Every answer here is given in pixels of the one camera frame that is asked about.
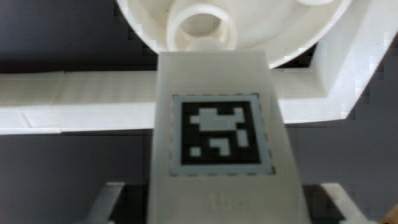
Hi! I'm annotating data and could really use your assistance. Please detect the white obstacle fence wall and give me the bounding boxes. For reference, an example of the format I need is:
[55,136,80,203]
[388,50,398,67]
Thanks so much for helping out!
[0,0,398,135]

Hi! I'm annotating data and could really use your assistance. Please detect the white round stool seat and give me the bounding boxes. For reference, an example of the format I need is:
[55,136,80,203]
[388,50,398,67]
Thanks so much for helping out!
[116,0,354,67]

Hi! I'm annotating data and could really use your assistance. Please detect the white stool leg with tag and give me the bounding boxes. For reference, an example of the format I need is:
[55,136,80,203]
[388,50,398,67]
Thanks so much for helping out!
[148,38,311,224]

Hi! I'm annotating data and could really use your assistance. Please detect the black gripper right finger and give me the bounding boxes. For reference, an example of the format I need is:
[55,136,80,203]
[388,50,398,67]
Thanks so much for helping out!
[320,183,379,224]

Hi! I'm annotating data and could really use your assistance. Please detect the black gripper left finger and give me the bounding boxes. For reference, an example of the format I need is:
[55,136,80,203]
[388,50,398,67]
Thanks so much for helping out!
[84,182,125,224]

